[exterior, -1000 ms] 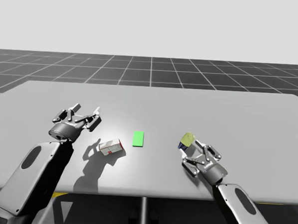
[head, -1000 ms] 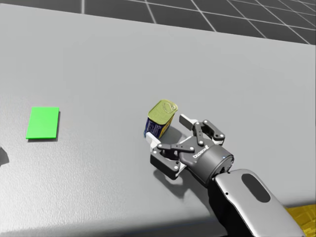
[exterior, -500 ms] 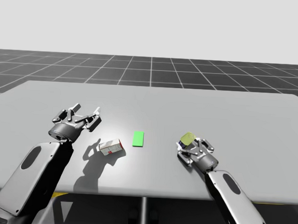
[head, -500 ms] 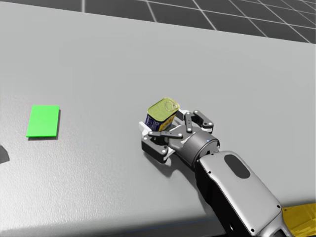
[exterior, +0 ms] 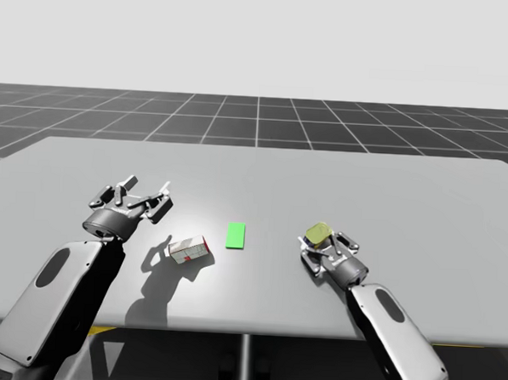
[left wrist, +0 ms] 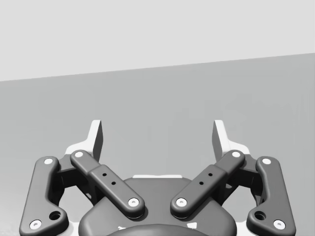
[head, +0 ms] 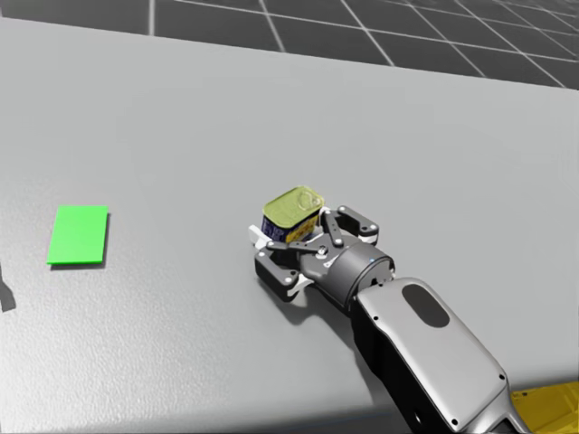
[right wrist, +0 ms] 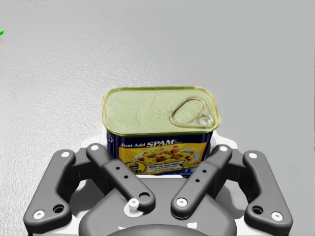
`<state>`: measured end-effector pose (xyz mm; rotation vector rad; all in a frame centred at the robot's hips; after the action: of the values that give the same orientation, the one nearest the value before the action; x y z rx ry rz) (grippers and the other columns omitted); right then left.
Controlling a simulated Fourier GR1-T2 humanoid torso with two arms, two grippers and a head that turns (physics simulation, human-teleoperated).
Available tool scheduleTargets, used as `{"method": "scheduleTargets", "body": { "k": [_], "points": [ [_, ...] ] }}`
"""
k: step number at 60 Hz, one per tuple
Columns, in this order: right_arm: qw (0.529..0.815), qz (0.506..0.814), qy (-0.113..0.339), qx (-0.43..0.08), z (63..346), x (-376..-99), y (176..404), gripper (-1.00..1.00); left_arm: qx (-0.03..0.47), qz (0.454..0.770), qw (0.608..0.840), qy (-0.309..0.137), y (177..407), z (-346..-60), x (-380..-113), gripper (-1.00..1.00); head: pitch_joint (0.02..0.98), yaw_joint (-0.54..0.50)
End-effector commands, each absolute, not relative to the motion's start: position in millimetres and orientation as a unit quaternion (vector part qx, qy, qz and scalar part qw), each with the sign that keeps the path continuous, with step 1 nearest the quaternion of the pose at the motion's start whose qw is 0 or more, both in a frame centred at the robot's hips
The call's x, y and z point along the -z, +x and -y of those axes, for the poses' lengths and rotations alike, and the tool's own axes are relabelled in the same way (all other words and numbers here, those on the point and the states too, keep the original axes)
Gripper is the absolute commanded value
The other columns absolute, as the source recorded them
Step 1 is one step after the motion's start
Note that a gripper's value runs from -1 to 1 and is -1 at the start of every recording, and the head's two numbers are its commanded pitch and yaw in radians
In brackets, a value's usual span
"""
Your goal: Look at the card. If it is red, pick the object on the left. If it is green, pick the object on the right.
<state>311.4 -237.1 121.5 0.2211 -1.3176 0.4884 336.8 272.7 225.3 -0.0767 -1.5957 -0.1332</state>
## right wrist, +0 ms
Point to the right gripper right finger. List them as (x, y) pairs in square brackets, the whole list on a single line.
[(268, 186)]

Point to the green and blue rectangular can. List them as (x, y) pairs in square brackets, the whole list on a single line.
[(152, 110)]

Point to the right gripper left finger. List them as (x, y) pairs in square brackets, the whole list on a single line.
[(49, 186)]

